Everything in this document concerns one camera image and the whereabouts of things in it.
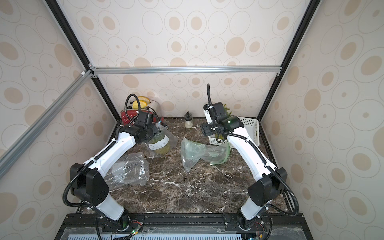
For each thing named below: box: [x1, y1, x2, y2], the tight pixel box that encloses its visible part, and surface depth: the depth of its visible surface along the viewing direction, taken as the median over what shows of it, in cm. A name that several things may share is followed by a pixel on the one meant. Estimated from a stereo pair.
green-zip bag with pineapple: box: [180, 137, 231, 173], surface depth 97 cm
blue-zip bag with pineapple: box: [144, 121, 178, 157], surface depth 89 cm
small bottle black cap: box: [184, 111, 193, 129], surface depth 115 cm
